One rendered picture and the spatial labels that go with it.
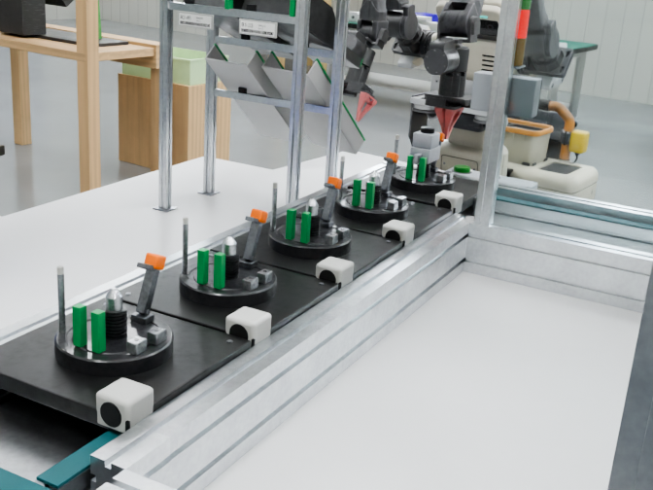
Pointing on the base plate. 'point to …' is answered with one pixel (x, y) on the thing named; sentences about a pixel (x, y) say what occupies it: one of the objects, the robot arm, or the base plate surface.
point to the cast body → (426, 145)
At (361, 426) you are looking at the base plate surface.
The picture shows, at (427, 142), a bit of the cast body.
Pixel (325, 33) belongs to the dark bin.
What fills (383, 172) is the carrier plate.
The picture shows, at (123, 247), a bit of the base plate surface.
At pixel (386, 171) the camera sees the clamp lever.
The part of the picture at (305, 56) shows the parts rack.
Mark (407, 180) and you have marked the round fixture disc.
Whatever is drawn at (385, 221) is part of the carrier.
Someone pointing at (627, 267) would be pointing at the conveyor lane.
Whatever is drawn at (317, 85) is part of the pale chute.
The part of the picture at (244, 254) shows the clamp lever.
